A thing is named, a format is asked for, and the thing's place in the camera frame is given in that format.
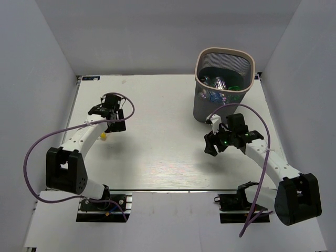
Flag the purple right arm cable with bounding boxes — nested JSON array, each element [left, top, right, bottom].
[[209, 103, 271, 238]]

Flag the green bottle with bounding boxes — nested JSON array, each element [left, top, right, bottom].
[[228, 86, 241, 101]]

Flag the clear bottle yellow label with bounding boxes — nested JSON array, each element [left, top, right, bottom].
[[100, 133, 107, 141]]

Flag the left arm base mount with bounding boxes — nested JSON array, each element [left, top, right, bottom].
[[76, 191, 132, 223]]

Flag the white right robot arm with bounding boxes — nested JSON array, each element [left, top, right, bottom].
[[204, 113, 322, 226]]

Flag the clear bottle blue label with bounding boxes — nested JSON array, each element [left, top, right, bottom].
[[203, 76, 227, 103]]

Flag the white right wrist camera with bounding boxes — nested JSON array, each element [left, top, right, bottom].
[[205, 114, 222, 135]]

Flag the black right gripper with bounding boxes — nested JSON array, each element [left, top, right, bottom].
[[204, 123, 236, 156]]

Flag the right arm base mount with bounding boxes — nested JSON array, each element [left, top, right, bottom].
[[214, 193, 274, 224]]

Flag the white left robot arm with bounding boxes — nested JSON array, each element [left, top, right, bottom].
[[46, 94, 126, 209]]

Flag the dark mesh waste bin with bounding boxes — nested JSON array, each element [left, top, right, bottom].
[[193, 47, 255, 122]]

